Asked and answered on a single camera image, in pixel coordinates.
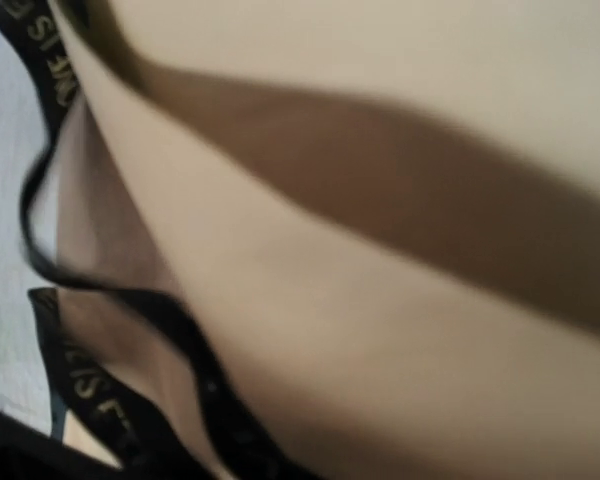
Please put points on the green pink wrapping paper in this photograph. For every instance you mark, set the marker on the green pink wrapping paper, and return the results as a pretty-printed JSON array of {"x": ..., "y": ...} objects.
[{"x": 384, "y": 216}]

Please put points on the black printed ribbon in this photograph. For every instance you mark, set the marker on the black printed ribbon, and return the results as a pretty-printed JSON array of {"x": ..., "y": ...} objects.
[{"x": 127, "y": 424}]

